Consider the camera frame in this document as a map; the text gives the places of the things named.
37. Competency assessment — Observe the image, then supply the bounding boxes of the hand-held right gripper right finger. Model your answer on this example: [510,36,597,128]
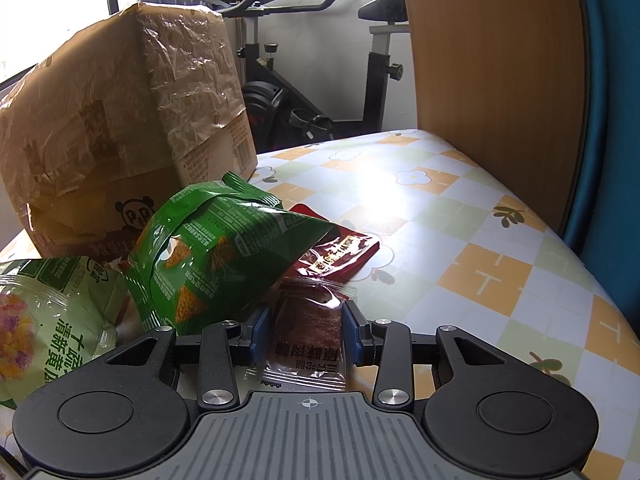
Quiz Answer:
[341,300,573,407]

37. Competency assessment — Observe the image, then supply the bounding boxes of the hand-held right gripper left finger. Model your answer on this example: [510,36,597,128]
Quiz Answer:
[107,307,273,408]

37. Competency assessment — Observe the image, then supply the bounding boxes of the brown clear snack packet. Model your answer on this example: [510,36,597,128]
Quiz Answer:
[245,277,358,393]

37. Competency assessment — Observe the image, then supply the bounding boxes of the dark red snack packet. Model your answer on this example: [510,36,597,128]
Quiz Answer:
[289,202,381,283]

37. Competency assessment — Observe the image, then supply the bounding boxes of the dark green chip bag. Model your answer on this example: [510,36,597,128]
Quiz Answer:
[120,172,333,337]

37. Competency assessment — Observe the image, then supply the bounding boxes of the brown cardboard box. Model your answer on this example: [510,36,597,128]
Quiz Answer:
[0,1,258,261]

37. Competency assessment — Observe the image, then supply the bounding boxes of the light green snack bag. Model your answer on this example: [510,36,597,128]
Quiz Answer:
[0,256,131,408]

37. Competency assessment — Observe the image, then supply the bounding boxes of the clear plastic liner bag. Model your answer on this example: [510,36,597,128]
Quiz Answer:
[0,1,249,203]

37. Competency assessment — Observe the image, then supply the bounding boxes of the checkered flower tablecloth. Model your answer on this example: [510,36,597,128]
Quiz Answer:
[0,127,640,476]

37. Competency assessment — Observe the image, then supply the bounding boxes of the black exercise bike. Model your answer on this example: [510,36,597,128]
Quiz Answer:
[200,0,416,153]

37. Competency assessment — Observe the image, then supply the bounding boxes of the wooden board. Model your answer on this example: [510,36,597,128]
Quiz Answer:
[397,0,588,233]

